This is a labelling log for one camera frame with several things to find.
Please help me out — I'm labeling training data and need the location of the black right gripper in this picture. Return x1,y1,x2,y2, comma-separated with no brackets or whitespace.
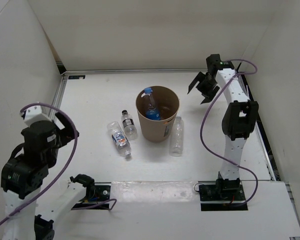
188,72,220,105

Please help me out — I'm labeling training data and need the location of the blue label water bottle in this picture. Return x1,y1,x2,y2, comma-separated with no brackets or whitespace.
143,87,161,121

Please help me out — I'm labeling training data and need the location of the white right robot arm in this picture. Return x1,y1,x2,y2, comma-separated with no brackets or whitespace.
188,54,259,204

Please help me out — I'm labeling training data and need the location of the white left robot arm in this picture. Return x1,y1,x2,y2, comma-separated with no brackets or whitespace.
1,109,95,240

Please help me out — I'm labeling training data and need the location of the brown cylindrical waste bin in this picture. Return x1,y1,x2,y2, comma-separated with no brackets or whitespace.
135,86,180,143

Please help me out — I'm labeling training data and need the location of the orange blue label bottle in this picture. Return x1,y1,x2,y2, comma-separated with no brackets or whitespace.
107,121,132,158

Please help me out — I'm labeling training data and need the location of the clear unlabelled plastic bottle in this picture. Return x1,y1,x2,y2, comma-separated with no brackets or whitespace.
169,116,184,157

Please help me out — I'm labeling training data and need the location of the black label plastic bottle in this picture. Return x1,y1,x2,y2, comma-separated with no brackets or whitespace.
121,110,138,140

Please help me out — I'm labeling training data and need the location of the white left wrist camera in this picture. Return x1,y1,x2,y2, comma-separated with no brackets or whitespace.
20,105,51,127

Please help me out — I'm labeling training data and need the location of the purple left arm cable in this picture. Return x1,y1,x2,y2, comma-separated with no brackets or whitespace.
0,101,118,236

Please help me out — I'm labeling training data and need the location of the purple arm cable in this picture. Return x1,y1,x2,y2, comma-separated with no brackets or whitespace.
0,101,118,236
199,58,260,207

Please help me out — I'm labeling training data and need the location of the aluminium left table rail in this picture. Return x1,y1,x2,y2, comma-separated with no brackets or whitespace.
48,72,66,119

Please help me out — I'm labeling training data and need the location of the aluminium table rail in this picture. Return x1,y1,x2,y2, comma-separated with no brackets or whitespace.
48,72,66,119
236,71,300,240

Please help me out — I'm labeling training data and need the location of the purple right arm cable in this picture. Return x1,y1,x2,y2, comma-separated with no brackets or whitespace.
199,58,260,207

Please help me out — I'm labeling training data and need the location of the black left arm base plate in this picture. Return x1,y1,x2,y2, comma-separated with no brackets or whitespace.
73,182,111,209

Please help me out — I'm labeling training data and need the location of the aluminium right table rail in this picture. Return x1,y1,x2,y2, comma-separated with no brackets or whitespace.
236,71,300,240

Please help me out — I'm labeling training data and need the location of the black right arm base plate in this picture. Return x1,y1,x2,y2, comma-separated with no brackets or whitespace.
193,182,248,212

